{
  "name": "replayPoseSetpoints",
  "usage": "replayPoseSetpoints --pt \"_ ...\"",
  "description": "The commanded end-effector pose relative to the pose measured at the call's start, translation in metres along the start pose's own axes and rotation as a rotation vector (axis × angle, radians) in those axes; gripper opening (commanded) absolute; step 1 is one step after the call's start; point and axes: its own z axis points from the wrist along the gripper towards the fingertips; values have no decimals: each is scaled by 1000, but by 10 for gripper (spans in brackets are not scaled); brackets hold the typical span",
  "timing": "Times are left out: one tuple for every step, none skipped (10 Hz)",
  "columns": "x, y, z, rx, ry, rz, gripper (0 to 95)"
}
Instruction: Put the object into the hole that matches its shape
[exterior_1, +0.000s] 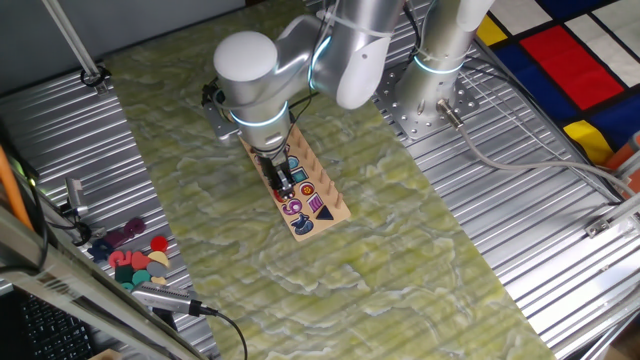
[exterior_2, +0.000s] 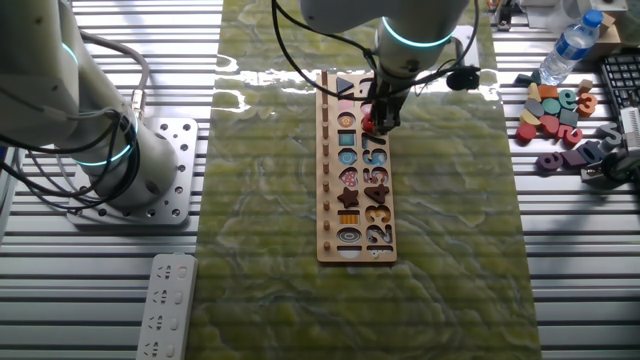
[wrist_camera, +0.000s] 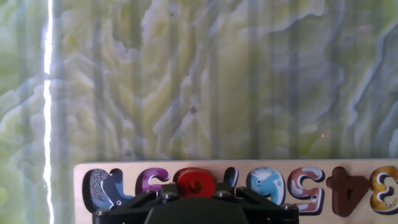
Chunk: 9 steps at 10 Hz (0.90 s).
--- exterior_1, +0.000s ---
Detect pink number two piece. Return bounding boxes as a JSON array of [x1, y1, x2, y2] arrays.
[[108, 249, 133, 270]]

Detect purple number six piece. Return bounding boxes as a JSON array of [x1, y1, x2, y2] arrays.
[[123, 217, 147, 237]]

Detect orange plastic case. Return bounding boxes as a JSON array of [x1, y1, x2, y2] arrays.
[[604, 130, 640, 199]]

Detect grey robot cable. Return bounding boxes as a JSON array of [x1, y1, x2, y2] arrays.
[[435, 98, 640, 197]]

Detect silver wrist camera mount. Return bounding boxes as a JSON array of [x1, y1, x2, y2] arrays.
[[201, 79, 242, 143]]

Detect black camera cable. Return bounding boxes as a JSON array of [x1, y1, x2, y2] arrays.
[[214, 308, 249, 360]]

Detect orange tube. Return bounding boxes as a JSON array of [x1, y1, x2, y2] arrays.
[[0, 144, 34, 232]]

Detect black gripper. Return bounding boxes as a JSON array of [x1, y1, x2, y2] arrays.
[[256, 145, 298, 201]]

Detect wooden shape puzzle board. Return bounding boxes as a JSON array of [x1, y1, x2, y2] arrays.
[[239, 124, 352, 243]]

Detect purple square piece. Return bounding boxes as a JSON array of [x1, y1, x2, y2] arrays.
[[103, 229, 130, 249]]

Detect small silver clamped camera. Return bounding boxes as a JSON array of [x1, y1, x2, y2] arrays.
[[62, 177, 92, 219]]

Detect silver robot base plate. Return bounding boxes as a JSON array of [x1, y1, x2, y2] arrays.
[[372, 62, 481, 142]]

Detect grey metal frame bar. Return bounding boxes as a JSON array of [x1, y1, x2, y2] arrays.
[[0, 202, 209, 360]]

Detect aluminium pole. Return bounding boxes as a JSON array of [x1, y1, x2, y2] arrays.
[[41, 0, 109, 96]]

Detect green marble pattern mat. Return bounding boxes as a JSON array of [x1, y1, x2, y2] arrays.
[[102, 0, 559, 360]]

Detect colour block cloth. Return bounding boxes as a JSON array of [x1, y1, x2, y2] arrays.
[[474, 0, 640, 166]]

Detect ribbed silver camera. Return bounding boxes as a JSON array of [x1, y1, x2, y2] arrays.
[[130, 281, 219, 318]]

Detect aluminium profile with bracket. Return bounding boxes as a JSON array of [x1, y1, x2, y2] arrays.
[[583, 192, 640, 239]]

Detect black keyboard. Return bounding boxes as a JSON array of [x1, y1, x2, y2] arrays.
[[17, 292, 96, 360]]

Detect navy number piece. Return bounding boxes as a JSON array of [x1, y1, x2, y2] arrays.
[[87, 238, 115, 263]]

